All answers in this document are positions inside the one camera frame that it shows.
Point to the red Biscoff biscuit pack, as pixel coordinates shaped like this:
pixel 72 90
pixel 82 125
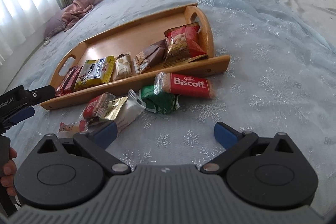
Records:
pixel 183 85

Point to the red chocolate bar wrapper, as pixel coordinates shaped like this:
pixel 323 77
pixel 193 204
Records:
pixel 70 86

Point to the clear rice cake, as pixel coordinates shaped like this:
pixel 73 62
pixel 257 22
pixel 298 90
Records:
pixel 130 111

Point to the red-brown wafer bar wrapper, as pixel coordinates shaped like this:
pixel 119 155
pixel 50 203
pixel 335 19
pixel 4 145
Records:
pixel 60 89

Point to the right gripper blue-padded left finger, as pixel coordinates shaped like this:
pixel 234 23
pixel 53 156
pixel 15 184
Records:
pixel 94 144

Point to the brown almond chocolate bar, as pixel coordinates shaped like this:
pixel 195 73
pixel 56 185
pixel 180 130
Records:
pixel 150 56

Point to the green snack packet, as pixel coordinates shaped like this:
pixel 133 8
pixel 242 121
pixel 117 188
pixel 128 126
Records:
pixel 161 103

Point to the pink crumpled blanket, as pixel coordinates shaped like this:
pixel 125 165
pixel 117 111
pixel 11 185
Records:
pixel 77 10

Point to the yellow white snack packet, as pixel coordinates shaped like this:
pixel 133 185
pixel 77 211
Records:
pixel 95 72

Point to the person's left hand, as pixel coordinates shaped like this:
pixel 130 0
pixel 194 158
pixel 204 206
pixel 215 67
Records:
pixel 9 170

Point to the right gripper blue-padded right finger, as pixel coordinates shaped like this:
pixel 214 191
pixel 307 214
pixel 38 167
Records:
pixel 236 145

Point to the red gold peanut packet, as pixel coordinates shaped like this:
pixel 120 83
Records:
pixel 182 45

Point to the light blue snowflake cloth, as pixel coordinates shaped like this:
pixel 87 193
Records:
pixel 281 78

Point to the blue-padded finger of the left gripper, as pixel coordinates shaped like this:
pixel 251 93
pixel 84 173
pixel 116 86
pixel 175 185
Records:
pixel 22 115
pixel 39 95

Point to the gold red cherry candy packet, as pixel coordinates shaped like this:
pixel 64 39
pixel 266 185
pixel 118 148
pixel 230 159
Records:
pixel 110 109

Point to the white cream candy bar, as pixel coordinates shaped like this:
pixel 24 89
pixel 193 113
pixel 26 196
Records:
pixel 122 67

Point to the purple pillow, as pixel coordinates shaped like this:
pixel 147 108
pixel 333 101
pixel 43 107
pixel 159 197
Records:
pixel 54 25

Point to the red clear pastry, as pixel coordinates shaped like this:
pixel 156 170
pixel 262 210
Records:
pixel 68 130

